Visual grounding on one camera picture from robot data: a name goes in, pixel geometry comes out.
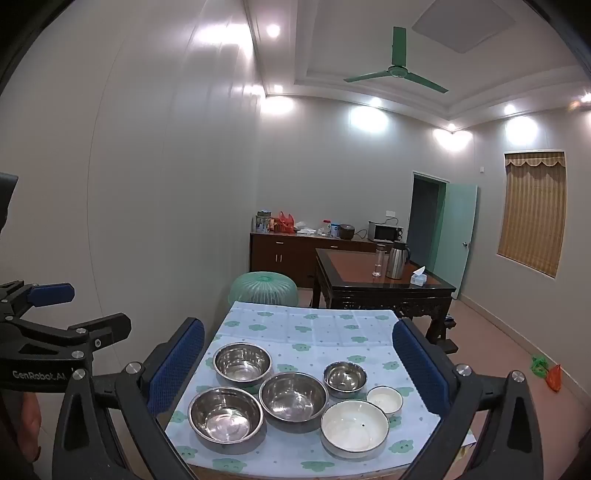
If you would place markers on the green door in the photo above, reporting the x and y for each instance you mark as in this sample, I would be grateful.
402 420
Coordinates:
455 240

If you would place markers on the dark wooden table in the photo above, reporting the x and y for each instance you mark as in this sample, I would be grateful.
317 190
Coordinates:
351 263

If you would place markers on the white plastic bag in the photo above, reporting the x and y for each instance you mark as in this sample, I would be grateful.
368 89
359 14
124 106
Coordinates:
305 228

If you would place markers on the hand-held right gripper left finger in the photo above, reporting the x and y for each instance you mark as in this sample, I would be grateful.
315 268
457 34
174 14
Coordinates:
178 360

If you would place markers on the small steel bowl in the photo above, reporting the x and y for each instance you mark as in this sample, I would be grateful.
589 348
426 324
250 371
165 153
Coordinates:
345 378

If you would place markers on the white microwave oven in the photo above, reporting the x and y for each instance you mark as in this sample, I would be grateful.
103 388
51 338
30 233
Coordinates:
387 232

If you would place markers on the tissue box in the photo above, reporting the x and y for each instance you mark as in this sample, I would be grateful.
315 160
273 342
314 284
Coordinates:
418 277

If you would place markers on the small white bowl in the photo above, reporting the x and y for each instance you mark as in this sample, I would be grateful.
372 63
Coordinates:
384 399

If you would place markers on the orange plastic bag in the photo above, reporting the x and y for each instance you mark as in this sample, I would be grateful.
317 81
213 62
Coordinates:
554 379

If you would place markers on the red plastic bag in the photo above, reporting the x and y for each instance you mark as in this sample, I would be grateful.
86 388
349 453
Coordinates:
286 224

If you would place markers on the ceiling downlight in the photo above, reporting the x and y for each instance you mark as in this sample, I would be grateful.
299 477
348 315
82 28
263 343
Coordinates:
273 30
585 98
509 109

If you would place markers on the green cloud print tablecloth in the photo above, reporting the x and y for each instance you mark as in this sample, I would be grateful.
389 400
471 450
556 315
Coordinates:
304 332

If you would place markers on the person's dark clothing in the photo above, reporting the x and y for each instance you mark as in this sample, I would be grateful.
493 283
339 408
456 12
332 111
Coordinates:
10 457

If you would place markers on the white jar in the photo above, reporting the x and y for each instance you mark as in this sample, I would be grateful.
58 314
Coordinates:
334 230

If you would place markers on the green plastic stool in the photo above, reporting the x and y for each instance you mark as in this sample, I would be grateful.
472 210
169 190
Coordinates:
263 288

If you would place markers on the green ceiling fan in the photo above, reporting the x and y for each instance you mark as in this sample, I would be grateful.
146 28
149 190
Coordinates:
398 70

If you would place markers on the large steel bowl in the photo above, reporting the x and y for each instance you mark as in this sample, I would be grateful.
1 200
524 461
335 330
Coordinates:
293 397
225 415

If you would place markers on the brown wooden sideboard cabinet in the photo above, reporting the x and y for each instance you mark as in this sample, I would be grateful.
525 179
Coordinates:
277 254

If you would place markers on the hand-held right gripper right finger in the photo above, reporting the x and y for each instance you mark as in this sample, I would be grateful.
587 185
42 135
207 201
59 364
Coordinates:
418 360

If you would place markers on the medium steel bowl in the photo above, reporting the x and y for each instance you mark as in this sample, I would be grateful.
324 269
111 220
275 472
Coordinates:
242 364

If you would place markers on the large white bowl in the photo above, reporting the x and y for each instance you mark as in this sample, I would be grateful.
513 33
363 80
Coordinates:
354 427

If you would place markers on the yellow window blind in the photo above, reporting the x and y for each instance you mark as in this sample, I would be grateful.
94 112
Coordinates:
531 217

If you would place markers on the glass bottle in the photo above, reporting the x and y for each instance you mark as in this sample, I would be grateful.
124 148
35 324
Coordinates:
379 261

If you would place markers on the dark rice cooker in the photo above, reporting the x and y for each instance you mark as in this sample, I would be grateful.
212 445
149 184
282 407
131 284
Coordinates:
347 231

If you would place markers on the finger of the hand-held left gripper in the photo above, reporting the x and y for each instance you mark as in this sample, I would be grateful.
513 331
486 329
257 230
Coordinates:
106 328
53 294

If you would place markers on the person's left hand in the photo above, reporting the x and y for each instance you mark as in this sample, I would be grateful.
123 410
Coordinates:
31 417

